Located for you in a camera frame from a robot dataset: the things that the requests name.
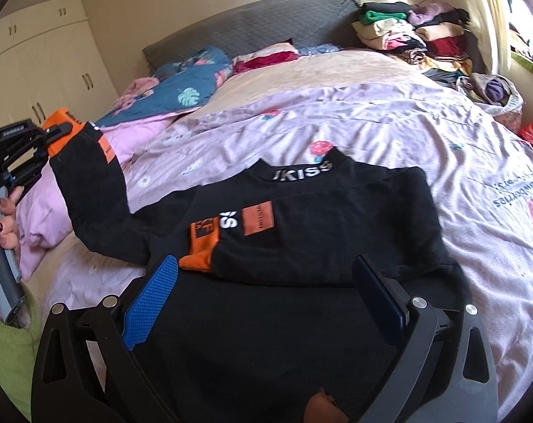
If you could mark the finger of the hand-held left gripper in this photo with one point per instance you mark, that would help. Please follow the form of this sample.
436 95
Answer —
57 131

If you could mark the person's right hand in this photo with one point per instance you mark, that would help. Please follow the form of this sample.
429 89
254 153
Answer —
323 407

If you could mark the black sweater with orange cuffs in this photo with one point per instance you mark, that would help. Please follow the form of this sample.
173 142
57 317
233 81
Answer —
314 229

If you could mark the person's left forearm green sleeve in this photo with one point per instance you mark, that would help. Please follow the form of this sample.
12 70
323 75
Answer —
8 361

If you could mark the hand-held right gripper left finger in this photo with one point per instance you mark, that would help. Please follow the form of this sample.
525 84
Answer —
152 299

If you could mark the red cloth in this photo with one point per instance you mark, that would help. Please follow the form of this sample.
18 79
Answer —
266 61

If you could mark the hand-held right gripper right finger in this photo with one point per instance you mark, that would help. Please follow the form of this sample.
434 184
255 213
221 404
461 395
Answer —
381 299

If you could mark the grey quilted headboard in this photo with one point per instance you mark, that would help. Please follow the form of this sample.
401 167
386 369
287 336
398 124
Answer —
257 22

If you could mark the cream wardrobe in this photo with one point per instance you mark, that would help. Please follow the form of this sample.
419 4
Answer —
41 53

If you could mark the bag with purple cloth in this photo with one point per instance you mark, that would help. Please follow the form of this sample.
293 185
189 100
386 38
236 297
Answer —
497 90

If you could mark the pile of folded clothes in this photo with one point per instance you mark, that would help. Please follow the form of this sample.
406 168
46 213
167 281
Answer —
407 31

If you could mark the beige blanket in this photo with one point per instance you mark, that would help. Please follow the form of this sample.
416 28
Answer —
319 75

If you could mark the bed with pink printed sheet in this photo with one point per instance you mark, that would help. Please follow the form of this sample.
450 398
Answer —
381 132

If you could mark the person's left hand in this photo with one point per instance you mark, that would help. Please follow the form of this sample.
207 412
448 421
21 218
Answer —
6 224

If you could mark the cream curtain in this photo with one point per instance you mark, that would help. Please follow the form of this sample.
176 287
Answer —
482 13

